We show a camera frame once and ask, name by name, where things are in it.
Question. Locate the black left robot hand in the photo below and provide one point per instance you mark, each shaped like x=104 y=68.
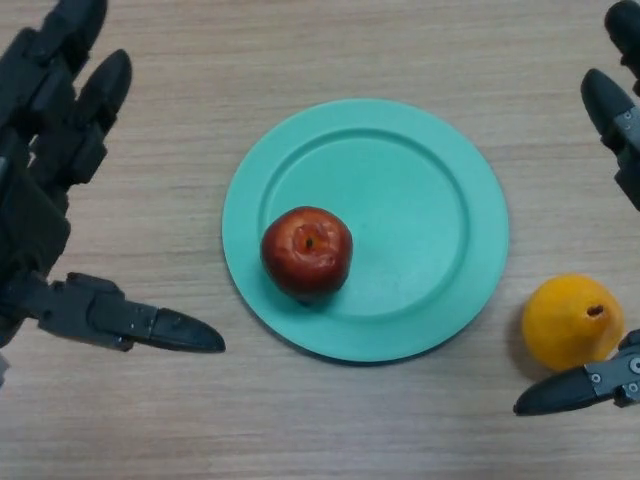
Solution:
x=35 y=150

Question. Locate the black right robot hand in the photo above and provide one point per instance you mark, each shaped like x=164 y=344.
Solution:
x=607 y=115

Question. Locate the red apple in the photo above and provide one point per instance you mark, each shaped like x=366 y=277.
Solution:
x=305 y=265

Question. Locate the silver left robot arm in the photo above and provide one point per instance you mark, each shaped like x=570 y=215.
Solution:
x=3 y=370

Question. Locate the green round plate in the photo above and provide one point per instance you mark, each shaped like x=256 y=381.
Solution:
x=400 y=225

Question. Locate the yellow orange pear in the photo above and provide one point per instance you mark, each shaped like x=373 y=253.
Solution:
x=562 y=325

